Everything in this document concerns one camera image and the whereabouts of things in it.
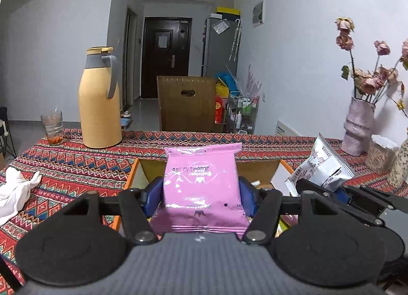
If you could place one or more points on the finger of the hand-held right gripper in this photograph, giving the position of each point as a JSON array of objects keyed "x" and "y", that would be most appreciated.
[
  {"x": 363, "y": 213},
  {"x": 376, "y": 196}
]

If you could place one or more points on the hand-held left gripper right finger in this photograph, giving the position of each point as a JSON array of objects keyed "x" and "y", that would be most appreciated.
[{"x": 250, "y": 199}]

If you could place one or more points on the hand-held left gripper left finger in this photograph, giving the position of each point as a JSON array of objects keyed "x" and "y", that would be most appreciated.
[{"x": 151, "y": 198}]

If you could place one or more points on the orange red cardboard box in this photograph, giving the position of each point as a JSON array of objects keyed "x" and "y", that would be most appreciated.
[{"x": 146, "y": 170}]

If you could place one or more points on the pink snack packet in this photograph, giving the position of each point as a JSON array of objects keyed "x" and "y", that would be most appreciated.
[{"x": 200, "y": 186}]

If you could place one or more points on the silver white snack packet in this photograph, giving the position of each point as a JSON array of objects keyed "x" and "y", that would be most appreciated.
[{"x": 322, "y": 167}]

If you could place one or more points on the floral slim vase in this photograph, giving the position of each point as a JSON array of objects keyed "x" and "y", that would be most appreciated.
[{"x": 400, "y": 167}]

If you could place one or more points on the woven basket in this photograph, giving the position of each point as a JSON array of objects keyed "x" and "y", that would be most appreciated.
[{"x": 381, "y": 155}]

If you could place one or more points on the pink ribbed vase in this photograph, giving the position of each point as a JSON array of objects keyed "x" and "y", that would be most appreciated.
[{"x": 357, "y": 129}]

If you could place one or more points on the brown wooden chair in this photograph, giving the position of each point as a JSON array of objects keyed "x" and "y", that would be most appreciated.
[{"x": 172, "y": 113}]

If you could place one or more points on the red gift box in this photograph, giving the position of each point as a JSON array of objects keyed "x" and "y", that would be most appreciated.
[{"x": 218, "y": 110}]

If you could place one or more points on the yellow thermos jug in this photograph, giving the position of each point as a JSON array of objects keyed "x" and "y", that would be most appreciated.
[{"x": 98, "y": 113}]

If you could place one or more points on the yellow bag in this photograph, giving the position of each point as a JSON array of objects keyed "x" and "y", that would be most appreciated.
[{"x": 222, "y": 90}]

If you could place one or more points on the dried pink roses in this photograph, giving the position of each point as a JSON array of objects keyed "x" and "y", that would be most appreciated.
[{"x": 366, "y": 81}]

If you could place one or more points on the clear drinking glass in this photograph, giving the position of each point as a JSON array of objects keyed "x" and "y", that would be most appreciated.
[{"x": 52, "y": 129}]

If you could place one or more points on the blue bag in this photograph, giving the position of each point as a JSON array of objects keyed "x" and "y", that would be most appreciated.
[{"x": 224, "y": 79}]

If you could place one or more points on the dark entrance door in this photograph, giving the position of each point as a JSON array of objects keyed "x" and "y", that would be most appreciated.
[{"x": 149, "y": 72}]

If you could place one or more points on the white crumpled cloth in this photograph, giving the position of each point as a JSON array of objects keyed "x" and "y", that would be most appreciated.
[{"x": 14, "y": 193}]

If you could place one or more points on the grey refrigerator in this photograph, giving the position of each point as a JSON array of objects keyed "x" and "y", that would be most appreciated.
[{"x": 216, "y": 56}]

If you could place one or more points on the white door notice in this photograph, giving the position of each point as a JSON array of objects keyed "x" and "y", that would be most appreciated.
[{"x": 163, "y": 41}]

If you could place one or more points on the white folded umbrella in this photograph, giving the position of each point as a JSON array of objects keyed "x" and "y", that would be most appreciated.
[{"x": 235, "y": 40}]

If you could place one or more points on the black folding chair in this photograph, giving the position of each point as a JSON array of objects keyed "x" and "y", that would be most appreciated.
[{"x": 4, "y": 132}]

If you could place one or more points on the paper sheet on refrigerator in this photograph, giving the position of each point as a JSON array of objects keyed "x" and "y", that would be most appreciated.
[{"x": 221, "y": 27}]

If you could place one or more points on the yellow black box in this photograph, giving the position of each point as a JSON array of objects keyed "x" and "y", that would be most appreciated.
[{"x": 228, "y": 11}]

